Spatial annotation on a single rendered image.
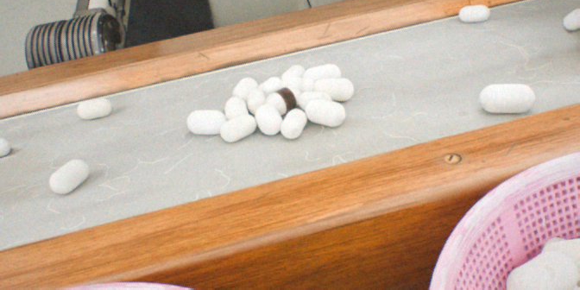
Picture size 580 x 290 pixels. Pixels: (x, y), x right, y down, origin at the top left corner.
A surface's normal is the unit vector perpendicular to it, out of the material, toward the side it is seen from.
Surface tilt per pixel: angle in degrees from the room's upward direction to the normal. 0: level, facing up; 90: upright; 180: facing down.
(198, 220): 0
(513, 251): 72
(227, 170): 0
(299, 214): 0
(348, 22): 45
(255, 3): 90
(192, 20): 86
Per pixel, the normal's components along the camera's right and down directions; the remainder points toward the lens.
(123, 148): -0.17, -0.88
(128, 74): 0.01, -0.32
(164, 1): 0.21, 0.36
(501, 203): 0.49, 0.05
